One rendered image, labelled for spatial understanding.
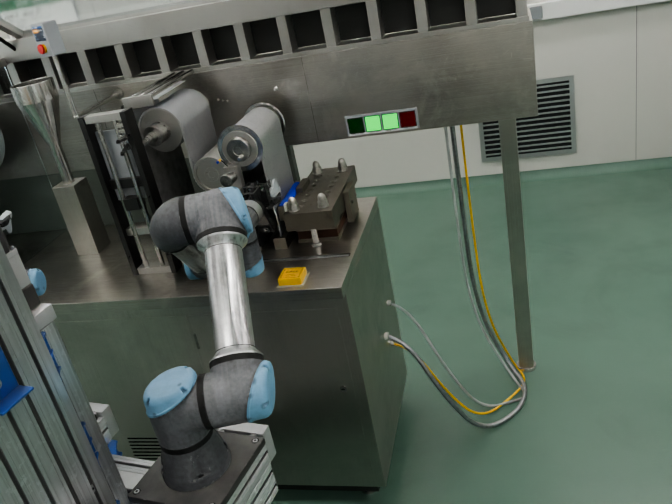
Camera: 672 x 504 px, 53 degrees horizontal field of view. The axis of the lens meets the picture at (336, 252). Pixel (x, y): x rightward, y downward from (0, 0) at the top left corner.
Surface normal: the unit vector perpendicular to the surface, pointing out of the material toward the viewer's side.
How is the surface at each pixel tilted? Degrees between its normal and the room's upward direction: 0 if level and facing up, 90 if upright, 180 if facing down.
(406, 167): 90
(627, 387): 0
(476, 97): 90
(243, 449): 0
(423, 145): 90
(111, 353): 90
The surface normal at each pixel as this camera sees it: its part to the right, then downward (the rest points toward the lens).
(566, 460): -0.18, -0.88
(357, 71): -0.21, 0.46
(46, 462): 0.91, 0.01
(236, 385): -0.08, -0.38
